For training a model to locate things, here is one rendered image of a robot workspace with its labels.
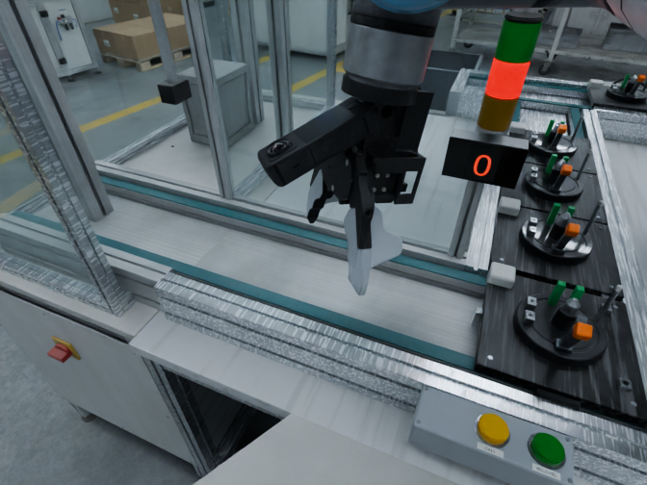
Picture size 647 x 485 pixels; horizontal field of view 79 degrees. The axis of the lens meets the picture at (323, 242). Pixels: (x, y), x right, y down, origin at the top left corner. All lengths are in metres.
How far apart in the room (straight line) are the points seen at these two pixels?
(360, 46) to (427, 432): 0.51
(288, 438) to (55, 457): 1.29
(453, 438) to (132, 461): 1.34
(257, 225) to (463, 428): 0.61
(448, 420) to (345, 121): 0.45
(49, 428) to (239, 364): 1.27
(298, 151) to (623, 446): 0.60
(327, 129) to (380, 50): 0.08
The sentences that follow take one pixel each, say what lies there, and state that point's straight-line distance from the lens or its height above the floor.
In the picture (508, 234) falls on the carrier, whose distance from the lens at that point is 0.97.
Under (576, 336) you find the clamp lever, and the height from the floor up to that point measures 1.06.
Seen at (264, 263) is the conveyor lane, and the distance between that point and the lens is 0.90.
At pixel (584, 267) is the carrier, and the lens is 0.96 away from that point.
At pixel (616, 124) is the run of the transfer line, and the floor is 0.92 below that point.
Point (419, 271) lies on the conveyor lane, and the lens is 0.86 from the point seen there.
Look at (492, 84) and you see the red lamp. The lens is 0.67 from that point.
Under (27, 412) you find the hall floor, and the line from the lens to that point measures 2.07.
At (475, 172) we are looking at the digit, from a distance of 0.72.
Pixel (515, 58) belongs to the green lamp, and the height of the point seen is 1.37.
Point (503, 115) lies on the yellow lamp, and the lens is 0.68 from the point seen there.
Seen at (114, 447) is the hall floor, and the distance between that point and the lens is 1.82.
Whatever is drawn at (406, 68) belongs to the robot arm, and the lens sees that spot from 0.37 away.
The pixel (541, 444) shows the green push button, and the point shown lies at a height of 0.97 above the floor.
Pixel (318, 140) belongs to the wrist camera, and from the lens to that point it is 0.36.
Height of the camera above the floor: 1.52
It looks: 40 degrees down
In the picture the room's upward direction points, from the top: straight up
